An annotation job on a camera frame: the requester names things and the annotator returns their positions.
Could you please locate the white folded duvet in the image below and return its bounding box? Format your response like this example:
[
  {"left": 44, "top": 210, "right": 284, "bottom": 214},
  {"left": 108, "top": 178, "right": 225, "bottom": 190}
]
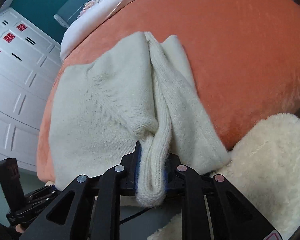
[{"left": 60, "top": 0, "right": 134, "bottom": 61}]

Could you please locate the cream fluffy jacket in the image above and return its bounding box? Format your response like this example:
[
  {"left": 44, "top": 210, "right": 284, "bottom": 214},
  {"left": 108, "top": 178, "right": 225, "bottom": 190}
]
[{"left": 146, "top": 112, "right": 300, "bottom": 240}]

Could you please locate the cream knitted cardigan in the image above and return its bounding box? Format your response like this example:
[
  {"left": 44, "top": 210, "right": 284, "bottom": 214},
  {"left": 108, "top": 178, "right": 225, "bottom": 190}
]
[{"left": 49, "top": 32, "right": 230, "bottom": 207}]

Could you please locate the white panelled wardrobe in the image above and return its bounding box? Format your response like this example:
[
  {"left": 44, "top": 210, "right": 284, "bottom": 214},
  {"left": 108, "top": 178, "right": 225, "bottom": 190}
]
[{"left": 0, "top": 8, "right": 61, "bottom": 172}]

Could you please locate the pink ruffled pillow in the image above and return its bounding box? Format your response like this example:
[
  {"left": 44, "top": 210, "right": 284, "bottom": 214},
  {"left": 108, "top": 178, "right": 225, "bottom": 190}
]
[{"left": 77, "top": 0, "right": 100, "bottom": 18}]

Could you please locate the orange plush bedspread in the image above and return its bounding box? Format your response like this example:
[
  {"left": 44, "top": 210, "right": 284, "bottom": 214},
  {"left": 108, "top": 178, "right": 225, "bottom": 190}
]
[{"left": 36, "top": 0, "right": 300, "bottom": 183}]

